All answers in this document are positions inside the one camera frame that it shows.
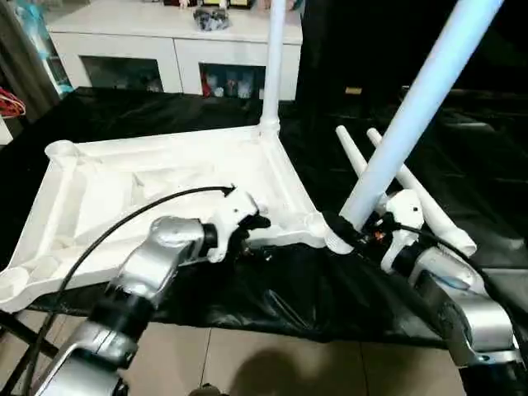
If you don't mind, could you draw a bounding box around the white plastic table leg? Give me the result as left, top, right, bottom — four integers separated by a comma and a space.
323, 0, 506, 256
335, 125, 389, 207
259, 0, 288, 138
366, 128, 479, 259

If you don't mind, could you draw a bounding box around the white plastic table top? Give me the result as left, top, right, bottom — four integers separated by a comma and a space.
0, 124, 332, 314

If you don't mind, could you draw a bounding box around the black mat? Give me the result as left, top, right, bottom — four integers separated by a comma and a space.
0, 87, 528, 347

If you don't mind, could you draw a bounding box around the black robot left foot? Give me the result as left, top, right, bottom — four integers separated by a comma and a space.
188, 384, 225, 396

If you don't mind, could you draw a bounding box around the large black furniture piece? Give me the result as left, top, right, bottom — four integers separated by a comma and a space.
297, 0, 528, 116

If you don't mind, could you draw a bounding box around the dark glass bowl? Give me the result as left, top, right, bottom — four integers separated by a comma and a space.
193, 7, 231, 32

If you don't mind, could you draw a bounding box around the white cabinet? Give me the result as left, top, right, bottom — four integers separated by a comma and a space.
45, 0, 304, 100

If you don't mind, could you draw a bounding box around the red clothes hanger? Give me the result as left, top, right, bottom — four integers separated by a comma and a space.
0, 87, 26, 119

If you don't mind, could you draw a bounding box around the pale blue translucent object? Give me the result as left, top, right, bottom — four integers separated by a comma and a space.
16, 0, 72, 97

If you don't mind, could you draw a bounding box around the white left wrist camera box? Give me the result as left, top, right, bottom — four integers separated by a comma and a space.
206, 188, 262, 264

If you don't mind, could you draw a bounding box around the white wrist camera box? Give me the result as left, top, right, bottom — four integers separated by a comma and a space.
206, 188, 262, 264
380, 190, 427, 270

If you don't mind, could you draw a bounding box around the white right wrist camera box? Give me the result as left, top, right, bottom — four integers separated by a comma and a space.
380, 190, 427, 270

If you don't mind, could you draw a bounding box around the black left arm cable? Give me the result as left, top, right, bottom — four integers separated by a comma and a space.
0, 186, 237, 396

